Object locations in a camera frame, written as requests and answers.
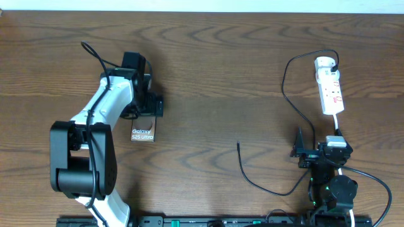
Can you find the white power strip cord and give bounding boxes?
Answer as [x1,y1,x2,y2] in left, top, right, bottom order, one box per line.
[333,113,356,227]

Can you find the white power strip red switches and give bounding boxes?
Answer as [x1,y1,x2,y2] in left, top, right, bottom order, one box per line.
[316,67,344,115]

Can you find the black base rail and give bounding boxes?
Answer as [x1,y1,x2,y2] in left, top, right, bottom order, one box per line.
[56,216,307,227]

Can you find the white charger adapter plug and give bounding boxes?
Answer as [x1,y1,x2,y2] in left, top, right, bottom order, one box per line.
[314,56,336,71]

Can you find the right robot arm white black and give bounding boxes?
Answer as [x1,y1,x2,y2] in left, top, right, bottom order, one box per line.
[290,129,358,226]

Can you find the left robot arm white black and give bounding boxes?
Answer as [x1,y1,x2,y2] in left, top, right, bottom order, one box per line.
[50,52,163,226]

